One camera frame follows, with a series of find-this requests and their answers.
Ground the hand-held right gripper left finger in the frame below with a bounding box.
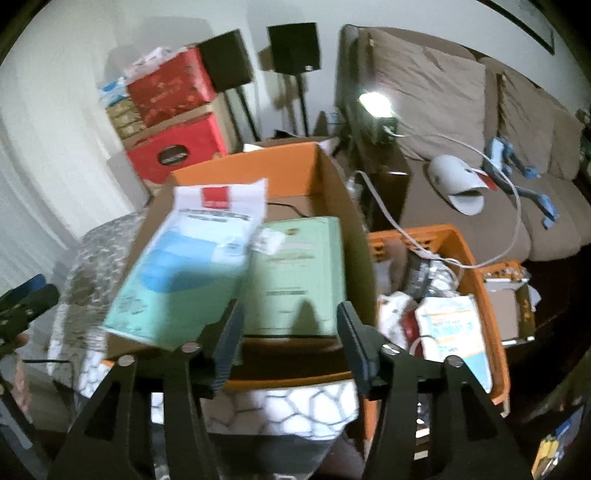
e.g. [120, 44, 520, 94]
[46, 299, 245, 480]

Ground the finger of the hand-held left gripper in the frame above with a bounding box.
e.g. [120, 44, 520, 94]
[0, 284, 61, 326]
[14, 274, 47, 299]

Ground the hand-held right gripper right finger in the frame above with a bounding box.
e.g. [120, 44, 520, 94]
[336, 301, 536, 480]

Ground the pale green box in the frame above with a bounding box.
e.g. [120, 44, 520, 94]
[240, 216, 348, 340]

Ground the face mask packet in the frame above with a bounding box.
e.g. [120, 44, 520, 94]
[100, 179, 270, 348]

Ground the thin black cable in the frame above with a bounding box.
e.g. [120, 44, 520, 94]
[266, 200, 320, 219]

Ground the orange cardboard box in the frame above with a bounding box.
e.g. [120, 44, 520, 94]
[104, 141, 378, 385]

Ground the person's left hand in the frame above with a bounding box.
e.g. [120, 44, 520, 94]
[12, 335, 34, 414]

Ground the white red plastic bag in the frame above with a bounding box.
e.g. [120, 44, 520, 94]
[376, 292, 421, 357]

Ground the white curtain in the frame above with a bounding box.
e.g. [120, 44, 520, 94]
[0, 111, 154, 260]

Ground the white blue packet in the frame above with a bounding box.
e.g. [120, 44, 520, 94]
[414, 295, 493, 394]

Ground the silver foil packet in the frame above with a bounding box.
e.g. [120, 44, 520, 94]
[406, 257, 463, 297]

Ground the orange plastic crate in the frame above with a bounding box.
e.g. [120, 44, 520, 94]
[365, 224, 511, 445]

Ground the small open cardboard box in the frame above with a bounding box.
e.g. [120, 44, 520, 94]
[482, 262, 537, 346]

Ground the brown sofa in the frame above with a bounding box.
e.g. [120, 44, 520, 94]
[335, 24, 591, 265]

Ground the red gift bag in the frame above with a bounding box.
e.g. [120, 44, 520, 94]
[126, 113, 230, 186]

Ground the blue tissue pack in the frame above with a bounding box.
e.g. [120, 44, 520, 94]
[98, 76, 130, 105]

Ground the yellow blue packet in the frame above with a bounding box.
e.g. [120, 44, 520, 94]
[531, 405, 585, 480]

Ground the black speaker stand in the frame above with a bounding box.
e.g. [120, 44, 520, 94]
[233, 88, 260, 142]
[293, 72, 310, 137]

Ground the grey blue plastic tool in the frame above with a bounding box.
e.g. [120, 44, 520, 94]
[482, 137, 560, 231]

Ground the bright lamp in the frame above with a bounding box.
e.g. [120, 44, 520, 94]
[355, 90, 398, 144]

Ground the red floral gift box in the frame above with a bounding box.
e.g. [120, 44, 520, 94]
[126, 46, 218, 128]

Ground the pink white tissue pack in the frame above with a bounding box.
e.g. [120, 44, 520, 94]
[122, 45, 195, 77]

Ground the large brown sofa pillow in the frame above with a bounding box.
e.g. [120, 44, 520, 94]
[369, 30, 488, 160]

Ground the black speaker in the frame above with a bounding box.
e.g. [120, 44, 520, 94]
[267, 22, 321, 75]
[198, 30, 254, 93]

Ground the white cable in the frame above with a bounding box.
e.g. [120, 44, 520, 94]
[353, 131, 523, 278]

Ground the framed wall painting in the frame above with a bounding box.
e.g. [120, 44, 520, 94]
[488, 0, 555, 56]

